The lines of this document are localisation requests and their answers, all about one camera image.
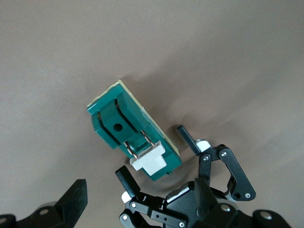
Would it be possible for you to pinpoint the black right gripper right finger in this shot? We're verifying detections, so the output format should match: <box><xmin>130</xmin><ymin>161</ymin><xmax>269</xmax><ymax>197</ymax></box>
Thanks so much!
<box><xmin>195</xmin><ymin>177</ymin><xmax>252</xmax><ymax>228</ymax></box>

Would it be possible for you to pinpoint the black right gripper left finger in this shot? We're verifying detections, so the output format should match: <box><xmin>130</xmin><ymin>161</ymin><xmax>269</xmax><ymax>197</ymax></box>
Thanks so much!
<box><xmin>16</xmin><ymin>179</ymin><xmax>88</xmax><ymax>228</ymax></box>

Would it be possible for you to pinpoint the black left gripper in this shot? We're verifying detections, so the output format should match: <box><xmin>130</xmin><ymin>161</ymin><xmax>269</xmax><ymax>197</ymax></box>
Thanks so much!
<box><xmin>115</xmin><ymin>125</ymin><xmax>257</xmax><ymax>228</ymax></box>

